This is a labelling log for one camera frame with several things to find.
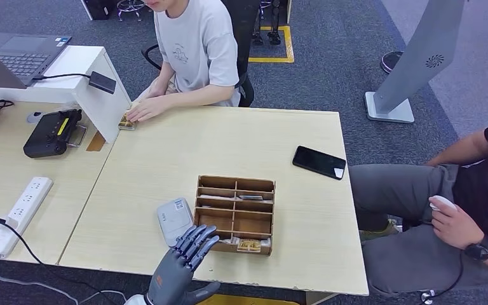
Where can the person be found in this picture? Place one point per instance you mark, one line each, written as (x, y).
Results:
(197, 46)
(416, 202)

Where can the wooden card organizer box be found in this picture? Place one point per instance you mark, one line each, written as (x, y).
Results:
(210, 221)

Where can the chrome stool base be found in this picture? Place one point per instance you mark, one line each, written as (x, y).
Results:
(131, 5)

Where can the person's right hand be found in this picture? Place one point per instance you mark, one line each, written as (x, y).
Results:
(153, 94)

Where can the person's right forearm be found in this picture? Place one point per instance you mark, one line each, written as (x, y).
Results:
(460, 147)
(164, 80)

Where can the black handheld controller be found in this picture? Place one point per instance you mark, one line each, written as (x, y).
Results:
(48, 134)

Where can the black adapter hub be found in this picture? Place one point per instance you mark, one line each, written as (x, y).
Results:
(102, 82)

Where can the person's left hand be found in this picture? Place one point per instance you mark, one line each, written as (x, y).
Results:
(454, 227)
(149, 109)

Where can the landscape-print key card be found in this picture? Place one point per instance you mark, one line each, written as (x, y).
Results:
(249, 246)
(250, 197)

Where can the black humanoid robot legs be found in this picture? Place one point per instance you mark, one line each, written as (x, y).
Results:
(274, 38)

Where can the white desk riser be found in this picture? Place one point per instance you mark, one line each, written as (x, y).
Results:
(99, 105)

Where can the black wristwatch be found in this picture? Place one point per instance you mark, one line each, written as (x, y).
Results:
(479, 249)

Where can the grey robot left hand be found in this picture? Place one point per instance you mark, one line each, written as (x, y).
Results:
(170, 278)

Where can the small grey round puck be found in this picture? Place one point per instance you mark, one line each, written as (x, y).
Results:
(35, 117)

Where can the white power strip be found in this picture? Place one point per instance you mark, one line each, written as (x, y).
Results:
(20, 214)

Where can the hotel-print key card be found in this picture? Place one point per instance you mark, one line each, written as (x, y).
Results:
(216, 197)

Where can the grey kiosk stand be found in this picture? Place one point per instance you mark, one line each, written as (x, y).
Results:
(421, 54)

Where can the black smartphone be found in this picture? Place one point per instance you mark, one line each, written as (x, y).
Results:
(319, 162)

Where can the grey laptop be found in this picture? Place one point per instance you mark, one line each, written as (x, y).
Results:
(23, 59)

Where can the white handheld clicker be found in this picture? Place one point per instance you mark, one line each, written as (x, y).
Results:
(442, 202)

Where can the round black floor base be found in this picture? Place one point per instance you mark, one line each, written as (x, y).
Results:
(389, 62)

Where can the black office chair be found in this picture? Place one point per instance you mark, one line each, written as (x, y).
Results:
(246, 25)

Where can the black cabinet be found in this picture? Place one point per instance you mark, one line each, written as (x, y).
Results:
(98, 9)

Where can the white grey card reader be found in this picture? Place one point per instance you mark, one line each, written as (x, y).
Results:
(172, 216)

